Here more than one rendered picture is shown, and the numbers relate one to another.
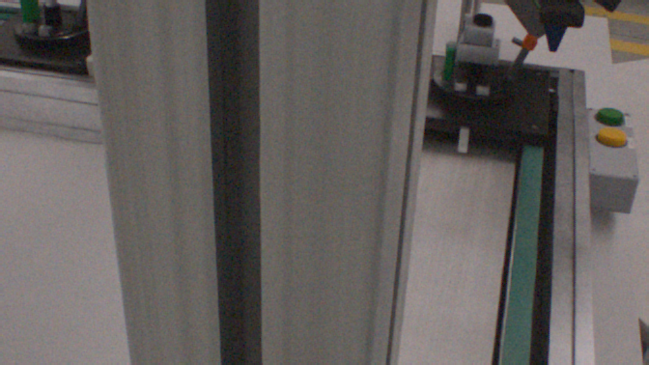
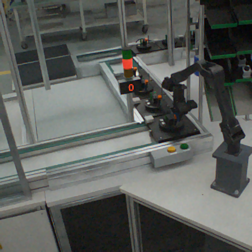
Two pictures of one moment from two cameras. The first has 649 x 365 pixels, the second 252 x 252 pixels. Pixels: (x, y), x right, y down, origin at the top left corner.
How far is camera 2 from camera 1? 176 cm
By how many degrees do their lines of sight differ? 53
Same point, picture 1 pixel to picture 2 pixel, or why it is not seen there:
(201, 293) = not seen: outside the picture
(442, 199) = (127, 142)
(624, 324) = (117, 183)
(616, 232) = (157, 172)
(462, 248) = (111, 149)
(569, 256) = (110, 158)
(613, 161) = (159, 153)
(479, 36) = not seen: hidden behind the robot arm
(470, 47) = not seen: hidden behind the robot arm
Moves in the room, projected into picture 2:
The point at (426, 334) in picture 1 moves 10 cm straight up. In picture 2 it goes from (79, 155) to (76, 139)
